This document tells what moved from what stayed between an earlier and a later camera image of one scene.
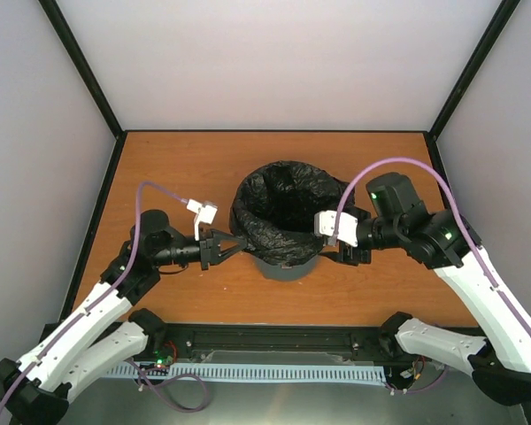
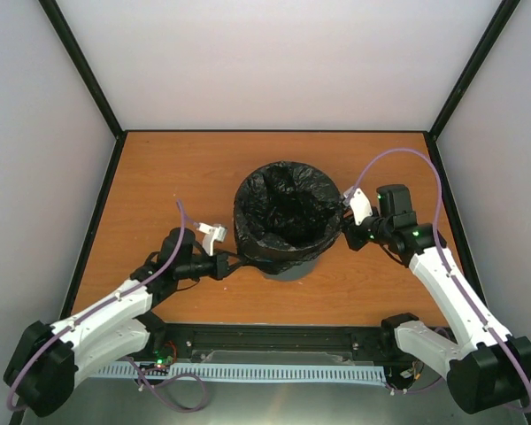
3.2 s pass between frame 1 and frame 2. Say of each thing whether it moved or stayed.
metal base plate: stayed
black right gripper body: moved
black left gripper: moved
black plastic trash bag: stayed
